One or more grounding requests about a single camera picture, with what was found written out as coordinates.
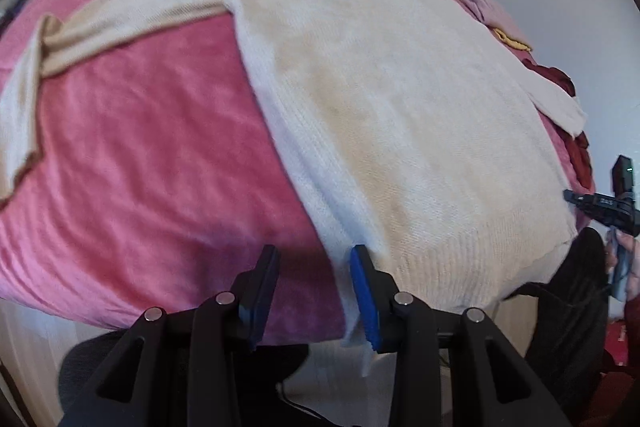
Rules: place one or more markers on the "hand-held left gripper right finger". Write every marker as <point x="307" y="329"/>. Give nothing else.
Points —
<point x="362" y="297"/>

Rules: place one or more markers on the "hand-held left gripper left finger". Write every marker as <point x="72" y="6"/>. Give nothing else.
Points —
<point x="262" y="307"/>

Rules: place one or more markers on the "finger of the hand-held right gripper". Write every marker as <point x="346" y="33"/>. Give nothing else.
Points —
<point x="592" y="203"/>

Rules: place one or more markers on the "cream knitted sweater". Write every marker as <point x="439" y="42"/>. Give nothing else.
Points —
<point x="375" y="107"/>

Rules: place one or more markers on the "person's right hand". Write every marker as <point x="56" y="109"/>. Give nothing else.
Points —
<point x="636" y="272"/>

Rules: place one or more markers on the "person's black trousers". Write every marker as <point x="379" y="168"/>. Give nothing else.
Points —
<point x="565" y="317"/>

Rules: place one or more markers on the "dark red garment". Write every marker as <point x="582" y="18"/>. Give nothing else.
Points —
<point x="555" y="79"/>

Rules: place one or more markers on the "yellow garment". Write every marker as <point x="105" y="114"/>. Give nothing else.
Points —
<point x="510" y="39"/>

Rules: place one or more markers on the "pink fleece bedspread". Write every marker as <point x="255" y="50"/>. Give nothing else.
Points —
<point x="150" y="132"/>

